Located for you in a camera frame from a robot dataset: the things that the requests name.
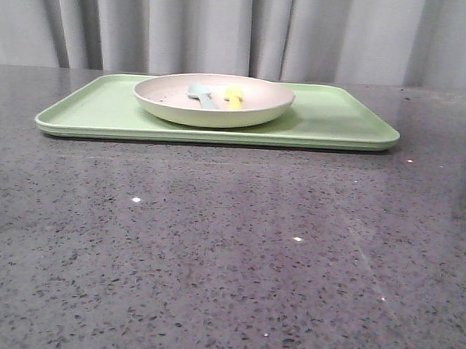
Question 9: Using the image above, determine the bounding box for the grey pleated curtain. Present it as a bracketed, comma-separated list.
[0, 0, 466, 89]

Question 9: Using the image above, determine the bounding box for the light blue plastic spoon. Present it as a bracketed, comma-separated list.
[187, 84, 219, 110]

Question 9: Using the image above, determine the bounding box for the light green plastic tray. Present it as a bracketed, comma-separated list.
[35, 74, 400, 151]

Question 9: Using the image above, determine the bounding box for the yellow plastic fork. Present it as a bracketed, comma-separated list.
[225, 85, 244, 111]

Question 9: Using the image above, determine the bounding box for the cream white round plate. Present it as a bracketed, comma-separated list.
[133, 73, 296, 128]

